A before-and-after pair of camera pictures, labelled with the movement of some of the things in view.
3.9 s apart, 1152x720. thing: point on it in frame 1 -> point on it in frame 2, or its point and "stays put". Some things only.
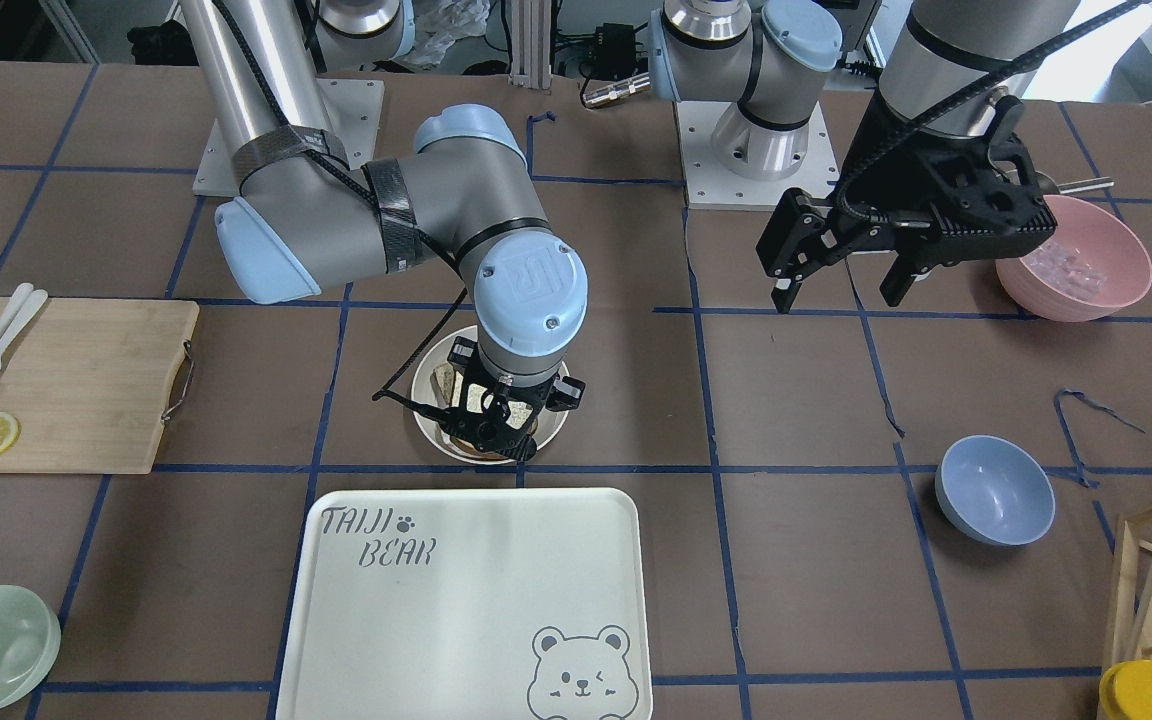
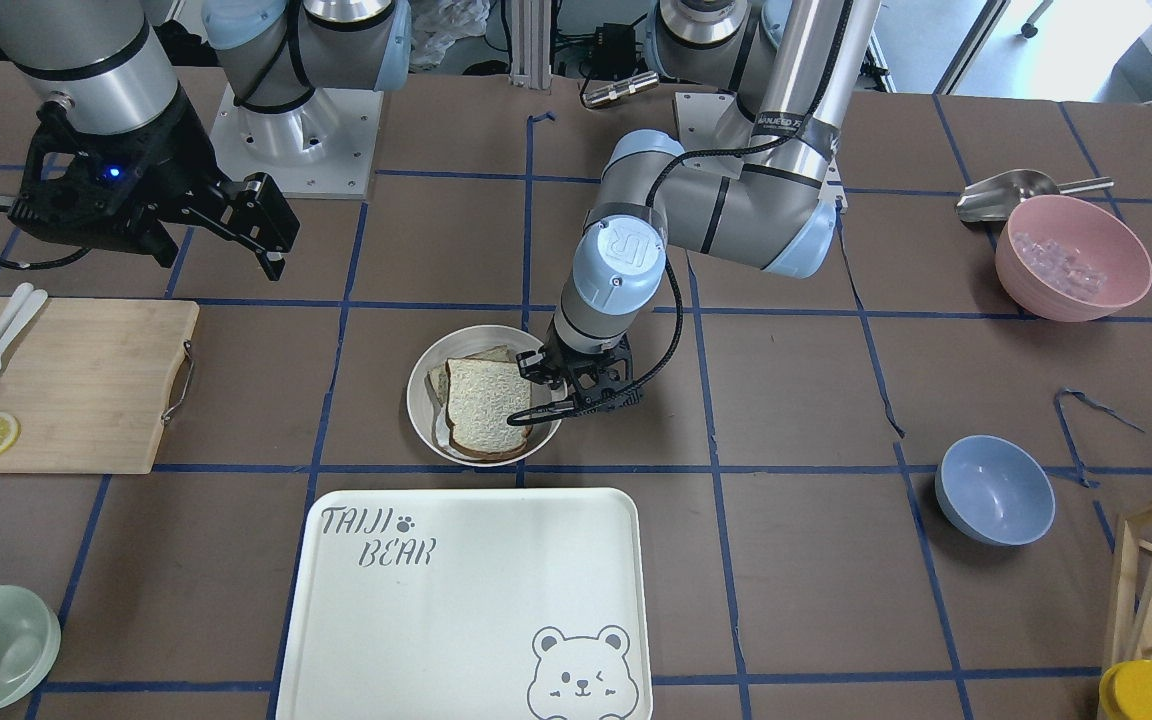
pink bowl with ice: (1088, 267) stays put
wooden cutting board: (87, 379) stays put
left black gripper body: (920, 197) -> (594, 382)
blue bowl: (995, 491) stays put
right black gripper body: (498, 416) -> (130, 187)
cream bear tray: (467, 604) stays put
